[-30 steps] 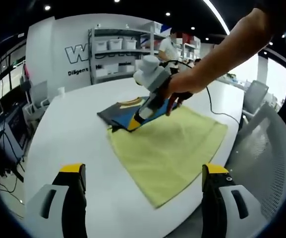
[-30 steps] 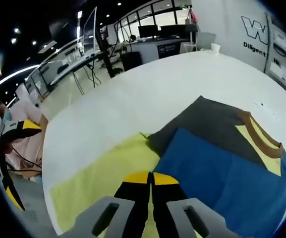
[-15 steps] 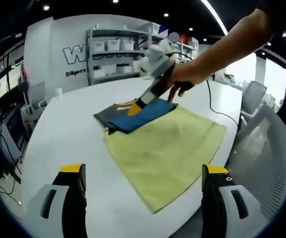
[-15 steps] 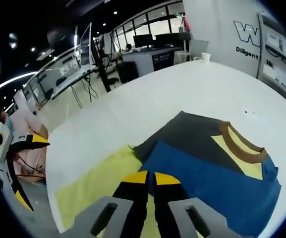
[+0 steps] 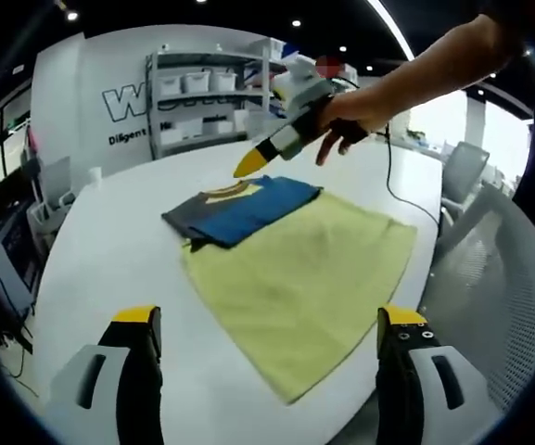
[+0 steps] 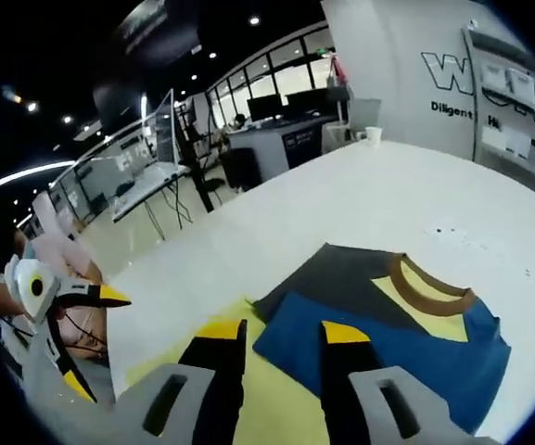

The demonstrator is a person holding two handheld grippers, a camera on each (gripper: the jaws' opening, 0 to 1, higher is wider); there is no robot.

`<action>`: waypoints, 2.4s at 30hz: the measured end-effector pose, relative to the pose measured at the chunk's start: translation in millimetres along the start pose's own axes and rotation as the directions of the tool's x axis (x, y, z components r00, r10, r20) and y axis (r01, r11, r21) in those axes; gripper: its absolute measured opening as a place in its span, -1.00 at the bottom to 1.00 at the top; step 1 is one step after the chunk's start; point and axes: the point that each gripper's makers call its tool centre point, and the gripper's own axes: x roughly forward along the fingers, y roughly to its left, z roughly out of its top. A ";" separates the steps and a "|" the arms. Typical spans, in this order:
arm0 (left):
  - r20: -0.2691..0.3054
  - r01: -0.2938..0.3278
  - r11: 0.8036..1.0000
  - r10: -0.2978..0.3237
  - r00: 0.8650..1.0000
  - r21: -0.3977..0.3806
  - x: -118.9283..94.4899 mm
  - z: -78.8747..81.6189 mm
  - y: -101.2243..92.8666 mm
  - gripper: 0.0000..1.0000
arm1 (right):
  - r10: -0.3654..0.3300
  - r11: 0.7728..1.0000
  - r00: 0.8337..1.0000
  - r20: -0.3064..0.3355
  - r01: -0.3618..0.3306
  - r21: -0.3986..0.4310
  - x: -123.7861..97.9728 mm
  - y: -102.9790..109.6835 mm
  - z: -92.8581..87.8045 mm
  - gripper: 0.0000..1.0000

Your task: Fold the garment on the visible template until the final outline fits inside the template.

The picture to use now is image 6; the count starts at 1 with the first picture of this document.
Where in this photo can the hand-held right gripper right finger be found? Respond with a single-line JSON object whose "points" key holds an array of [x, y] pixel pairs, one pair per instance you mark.
{"points": [[348, 371]]}

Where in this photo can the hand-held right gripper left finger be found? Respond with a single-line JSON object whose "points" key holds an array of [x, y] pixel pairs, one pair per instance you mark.
{"points": [[216, 371]]}

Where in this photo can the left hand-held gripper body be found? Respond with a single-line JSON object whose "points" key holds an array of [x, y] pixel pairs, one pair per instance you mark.
{"points": [[26, 287]]}

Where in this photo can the yellow garment grey blue sleeves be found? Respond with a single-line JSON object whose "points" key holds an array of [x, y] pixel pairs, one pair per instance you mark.
{"points": [[387, 334]]}

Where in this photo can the pink cloth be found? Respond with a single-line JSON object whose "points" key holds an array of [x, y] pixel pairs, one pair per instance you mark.
{"points": [[77, 259]]}

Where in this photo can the long ceiling light strip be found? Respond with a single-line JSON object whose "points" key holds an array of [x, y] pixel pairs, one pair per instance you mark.
{"points": [[26, 174]]}

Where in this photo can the white folding table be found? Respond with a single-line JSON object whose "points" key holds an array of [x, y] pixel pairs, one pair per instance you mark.
{"points": [[151, 183]]}

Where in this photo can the black tripod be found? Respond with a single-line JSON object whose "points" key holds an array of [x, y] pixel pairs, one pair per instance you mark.
{"points": [[197, 171]]}

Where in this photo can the clear partition panel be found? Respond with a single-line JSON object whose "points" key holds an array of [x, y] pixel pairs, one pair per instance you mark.
{"points": [[165, 134]]}

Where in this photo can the black office chair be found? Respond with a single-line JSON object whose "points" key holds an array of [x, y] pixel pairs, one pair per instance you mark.
{"points": [[241, 169]]}

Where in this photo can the dark desk counter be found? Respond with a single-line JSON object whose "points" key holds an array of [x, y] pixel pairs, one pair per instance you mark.
{"points": [[267, 148]]}

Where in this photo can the white paper cup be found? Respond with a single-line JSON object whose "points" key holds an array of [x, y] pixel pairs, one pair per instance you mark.
{"points": [[374, 136]]}

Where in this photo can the black monitor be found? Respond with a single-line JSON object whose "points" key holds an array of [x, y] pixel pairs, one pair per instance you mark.
{"points": [[264, 107], [311, 102]]}

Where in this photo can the grey office chair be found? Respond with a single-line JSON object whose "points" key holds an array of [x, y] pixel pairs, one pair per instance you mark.
{"points": [[364, 111]]}

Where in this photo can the dark hanging banner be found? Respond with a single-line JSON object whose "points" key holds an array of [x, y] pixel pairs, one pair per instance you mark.
{"points": [[146, 18]]}

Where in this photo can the coat stand with pink bag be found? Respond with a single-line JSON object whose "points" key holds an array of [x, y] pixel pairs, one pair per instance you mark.
{"points": [[339, 74]]}

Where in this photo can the grey shelving rack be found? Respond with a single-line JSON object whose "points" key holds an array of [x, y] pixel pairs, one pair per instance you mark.
{"points": [[472, 92]]}

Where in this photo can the ceiling spotlights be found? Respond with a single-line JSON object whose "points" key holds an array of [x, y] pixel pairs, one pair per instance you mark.
{"points": [[254, 20]]}

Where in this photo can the group of white storage boxes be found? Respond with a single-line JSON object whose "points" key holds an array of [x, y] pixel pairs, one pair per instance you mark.
{"points": [[522, 85]]}

